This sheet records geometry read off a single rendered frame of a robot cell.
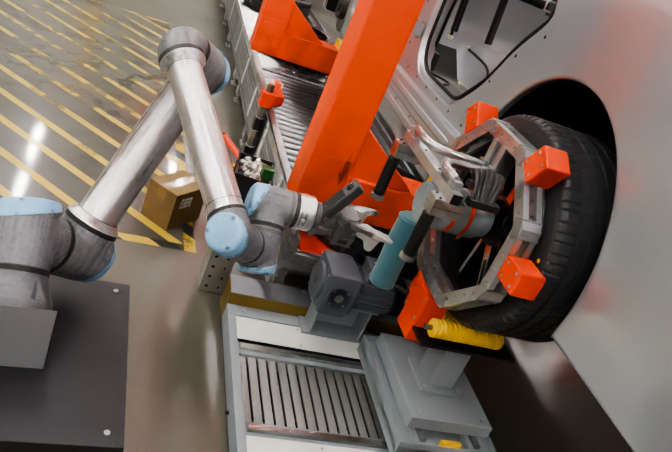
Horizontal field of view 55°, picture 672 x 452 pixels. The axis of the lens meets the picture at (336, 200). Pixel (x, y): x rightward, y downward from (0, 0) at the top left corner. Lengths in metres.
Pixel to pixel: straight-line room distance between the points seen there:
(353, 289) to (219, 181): 0.95
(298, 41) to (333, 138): 1.95
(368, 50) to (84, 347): 1.21
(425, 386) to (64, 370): 1.13
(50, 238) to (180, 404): 0.73
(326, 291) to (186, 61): 1.00
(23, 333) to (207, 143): 0.60
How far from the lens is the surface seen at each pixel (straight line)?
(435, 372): 2.26
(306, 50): 4.13
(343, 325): 2.61
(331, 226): 1.64
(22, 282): 1.67
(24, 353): 1.71
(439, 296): 1.99
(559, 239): 1.75
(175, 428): 2.10
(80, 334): 1.85
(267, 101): 3.44
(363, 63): 2.15
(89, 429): 1.64
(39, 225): 1.70
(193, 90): 1.61
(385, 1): 2.11
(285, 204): 1.57
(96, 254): 1.84
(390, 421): 2.20
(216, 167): 1.49
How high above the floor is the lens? 1.51
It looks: 23 degrees down
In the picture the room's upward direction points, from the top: 23 degrees clockwise
